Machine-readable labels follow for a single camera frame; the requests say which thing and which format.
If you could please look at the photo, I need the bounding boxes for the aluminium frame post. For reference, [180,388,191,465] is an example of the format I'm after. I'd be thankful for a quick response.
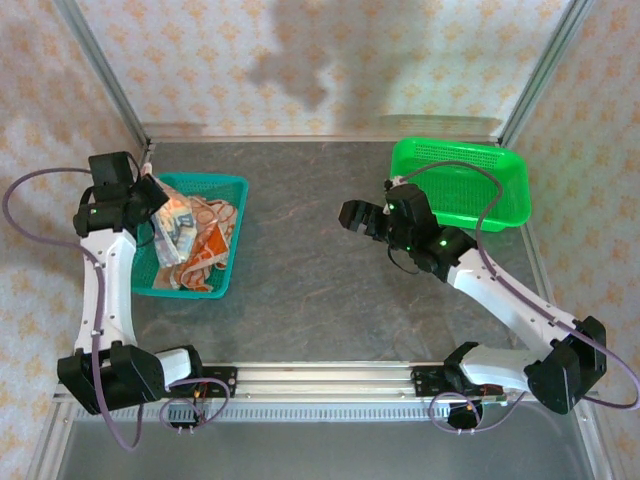
[52,0,153,146]
[499,0,599,145]

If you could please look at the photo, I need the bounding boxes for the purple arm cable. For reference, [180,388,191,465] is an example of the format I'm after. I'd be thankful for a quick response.
[2,167,232,452]
[392,160,640,435]

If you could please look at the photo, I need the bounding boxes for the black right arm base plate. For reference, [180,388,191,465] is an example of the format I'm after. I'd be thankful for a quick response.
[410,365,451,399]

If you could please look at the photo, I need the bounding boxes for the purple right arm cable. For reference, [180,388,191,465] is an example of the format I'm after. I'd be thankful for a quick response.
[392,160,640,435]

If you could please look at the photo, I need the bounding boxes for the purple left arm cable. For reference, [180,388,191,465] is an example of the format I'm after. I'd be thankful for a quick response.
[2,167,232,452]

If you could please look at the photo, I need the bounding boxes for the teal plastic basket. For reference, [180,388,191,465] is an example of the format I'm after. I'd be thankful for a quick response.
[130,172,250,301]

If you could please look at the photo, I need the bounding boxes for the aluminium cross rail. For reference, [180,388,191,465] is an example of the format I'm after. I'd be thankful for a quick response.
[142,122,506,146]

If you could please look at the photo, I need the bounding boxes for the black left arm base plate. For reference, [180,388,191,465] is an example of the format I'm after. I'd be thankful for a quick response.
[199,365,239,400]

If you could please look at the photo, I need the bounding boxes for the grey sheet metal panel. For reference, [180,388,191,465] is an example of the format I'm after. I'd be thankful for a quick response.
[47,419,609,480]

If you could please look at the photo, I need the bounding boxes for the orange towel with turnip print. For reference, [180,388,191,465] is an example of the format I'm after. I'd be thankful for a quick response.
[152,219,231,291]

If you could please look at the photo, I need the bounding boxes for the grey slotted cable duct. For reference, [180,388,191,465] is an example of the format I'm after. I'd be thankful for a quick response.
[69,403,584,424]

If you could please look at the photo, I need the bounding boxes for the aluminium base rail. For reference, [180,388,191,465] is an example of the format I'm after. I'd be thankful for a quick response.
[52,360,599,403]

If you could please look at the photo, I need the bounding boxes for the beige towel with letter print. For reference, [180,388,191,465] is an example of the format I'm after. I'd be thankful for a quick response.
[152,192,199,266]

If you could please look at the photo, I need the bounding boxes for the green plastic basket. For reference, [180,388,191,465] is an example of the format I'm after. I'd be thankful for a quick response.
[388,137,532,234]

